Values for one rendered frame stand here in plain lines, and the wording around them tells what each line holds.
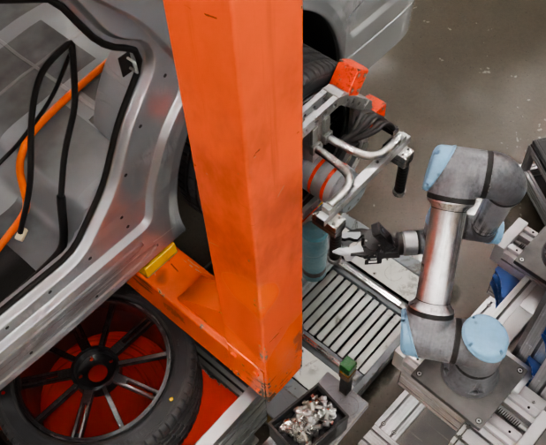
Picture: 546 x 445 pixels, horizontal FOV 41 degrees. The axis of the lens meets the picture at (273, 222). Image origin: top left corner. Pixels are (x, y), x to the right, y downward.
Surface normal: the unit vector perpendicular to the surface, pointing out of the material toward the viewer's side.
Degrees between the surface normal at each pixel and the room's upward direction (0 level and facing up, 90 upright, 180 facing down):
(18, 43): 6
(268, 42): 90
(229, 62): 90
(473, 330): 8
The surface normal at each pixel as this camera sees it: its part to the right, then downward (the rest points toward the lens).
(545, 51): -0.04, -0.58
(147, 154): 0.75, 0.53
